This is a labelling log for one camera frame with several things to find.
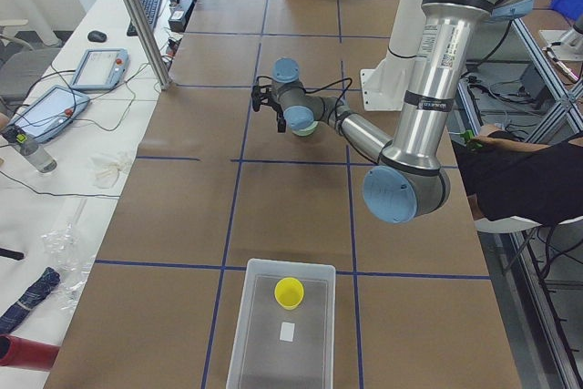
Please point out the aluminium frame post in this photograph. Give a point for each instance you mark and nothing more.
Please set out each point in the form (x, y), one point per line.
(146, 37)

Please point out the black keyboard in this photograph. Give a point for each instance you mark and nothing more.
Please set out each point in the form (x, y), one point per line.
(151, 10)

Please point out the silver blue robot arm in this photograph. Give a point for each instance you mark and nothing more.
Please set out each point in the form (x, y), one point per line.
(407, 180)

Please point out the green tool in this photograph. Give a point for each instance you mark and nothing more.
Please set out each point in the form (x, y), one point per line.
(471, 144)

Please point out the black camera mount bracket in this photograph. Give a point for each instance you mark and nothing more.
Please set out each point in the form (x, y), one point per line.
(260, 96)

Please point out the teach pendant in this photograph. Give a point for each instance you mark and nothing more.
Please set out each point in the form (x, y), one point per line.
(100, 70)
(52, 113)

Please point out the clear plastic box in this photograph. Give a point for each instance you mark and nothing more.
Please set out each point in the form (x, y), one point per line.
(277, 348)

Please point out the far teach pendant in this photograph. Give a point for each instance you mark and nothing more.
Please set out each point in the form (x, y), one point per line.
(100, 70)

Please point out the folded blue umbrella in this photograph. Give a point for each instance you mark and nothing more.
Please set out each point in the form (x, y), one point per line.
(35, 294)

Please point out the light green bowl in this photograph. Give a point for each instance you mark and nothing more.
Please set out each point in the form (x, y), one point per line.
(306, 132)

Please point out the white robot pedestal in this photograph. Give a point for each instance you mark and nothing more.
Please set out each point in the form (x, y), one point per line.
(384, 86)

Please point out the white crumpled cloth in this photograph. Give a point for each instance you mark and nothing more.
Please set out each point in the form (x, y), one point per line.
(107, 168)

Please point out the black box device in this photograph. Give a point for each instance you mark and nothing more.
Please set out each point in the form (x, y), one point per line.
(180, 15)

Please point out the black computer mouse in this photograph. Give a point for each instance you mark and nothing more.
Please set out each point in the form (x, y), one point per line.
(96, 36)

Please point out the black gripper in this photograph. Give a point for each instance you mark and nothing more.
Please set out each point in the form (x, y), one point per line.
(277, 114)

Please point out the near teach pendant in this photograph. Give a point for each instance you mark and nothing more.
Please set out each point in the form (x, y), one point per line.
(52, 113)

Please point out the person in black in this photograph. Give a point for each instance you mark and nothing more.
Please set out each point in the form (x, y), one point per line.
(505, 177)

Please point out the clear water bottle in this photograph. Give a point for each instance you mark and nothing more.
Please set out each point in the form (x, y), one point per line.
(29, 148)

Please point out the red cylinder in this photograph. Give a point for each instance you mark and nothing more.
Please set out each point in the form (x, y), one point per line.
(26, 354)

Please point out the yellow plastic cup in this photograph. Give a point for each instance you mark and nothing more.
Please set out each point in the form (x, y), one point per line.
(289, 293)

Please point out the crumpled clear plastic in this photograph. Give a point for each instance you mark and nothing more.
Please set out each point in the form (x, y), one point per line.
(64, 249)

